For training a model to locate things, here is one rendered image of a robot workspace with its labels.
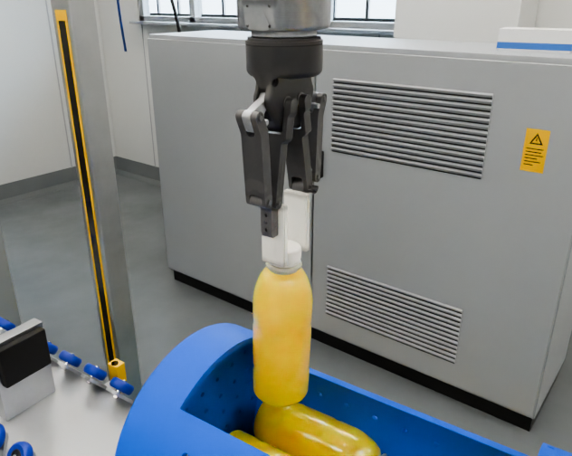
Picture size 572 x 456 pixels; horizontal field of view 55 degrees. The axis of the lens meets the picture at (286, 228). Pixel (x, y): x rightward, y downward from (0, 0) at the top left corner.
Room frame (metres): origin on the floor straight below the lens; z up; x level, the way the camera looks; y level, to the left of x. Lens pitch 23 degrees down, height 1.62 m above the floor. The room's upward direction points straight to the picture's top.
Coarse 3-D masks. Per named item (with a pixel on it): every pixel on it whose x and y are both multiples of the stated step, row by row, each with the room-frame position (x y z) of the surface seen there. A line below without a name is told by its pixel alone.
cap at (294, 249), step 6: (288, 240) 0.58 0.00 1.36; (288, 246) 0.56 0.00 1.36; (294, 246) 0.56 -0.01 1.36; (300, 246) 0.56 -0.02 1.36; (288, 252) 0.55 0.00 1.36; (294, 252) 0.55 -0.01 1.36; (300, 252) 0.56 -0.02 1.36; (288, 258) 0.54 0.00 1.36; (294, 258) 0.55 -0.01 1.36; (288, 264) 0.54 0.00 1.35; (294, 264) 0.55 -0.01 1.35
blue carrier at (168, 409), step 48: (192, 336) 0.58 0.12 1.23; (240, 336) 0.59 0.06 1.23; (144, 384) 0.52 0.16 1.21; (192, 384) 0.50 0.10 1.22; (240, 384) 0.65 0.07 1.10; (336, 384) 0.61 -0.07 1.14; (144, 432) 0.47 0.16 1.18; (192, 432) 0.45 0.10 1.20; (384, 432) 0.57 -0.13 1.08; (432, 432) 0.54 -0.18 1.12
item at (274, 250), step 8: (280, 208) 0.53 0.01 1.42; (280, 216) 0.53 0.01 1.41; (280, 224) 0.53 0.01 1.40; (280, 232) 0.53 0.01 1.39; (264, 240) 0.54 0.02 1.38; (272, 240) 0.54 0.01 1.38; (280, 240) 0.53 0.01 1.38; (264, 248) 0.54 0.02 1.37; (272, 248) 0.54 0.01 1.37; (280, 248) 0.53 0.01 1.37; (264, 256) 0.54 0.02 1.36; (272, 256) 0.54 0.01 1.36; (280, 256) 0.53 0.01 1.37; (280, 264) 0.53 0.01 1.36
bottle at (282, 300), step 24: (264, 288) 0.54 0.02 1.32; (288, 288) 0.54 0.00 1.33; (264, 312) 0.53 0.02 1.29; (288, 312) 0.53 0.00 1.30; (264, 336) 0.54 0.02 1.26; (288, 336) 0.53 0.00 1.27; (264, 360) 0.54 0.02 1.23; (288, 360) 0.53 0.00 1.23; (264, 384) 0.54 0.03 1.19; (288, 384) 0.53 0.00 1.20
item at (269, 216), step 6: (252, 198) 0.52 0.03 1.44; (258, 198) 0.51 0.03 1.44; (264, 210) 0.53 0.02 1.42; (270, 210) 0.53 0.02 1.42; (276, 210) 0.53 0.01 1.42; (264, 216) 0.53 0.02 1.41; (270, 216) 0.53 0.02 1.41; (276, 216) 0.53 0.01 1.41; (264, 222) 0.53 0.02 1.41; (270, 222) 0.53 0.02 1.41; (276, 222) 0.53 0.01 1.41; (264, 228) 0.53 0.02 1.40; (270, 228) 0.53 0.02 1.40; (276, 228) 0.53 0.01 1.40; (264, 234) 0.53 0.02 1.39; (270, 234) 0.53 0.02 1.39; (276, 234) 0.53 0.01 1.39
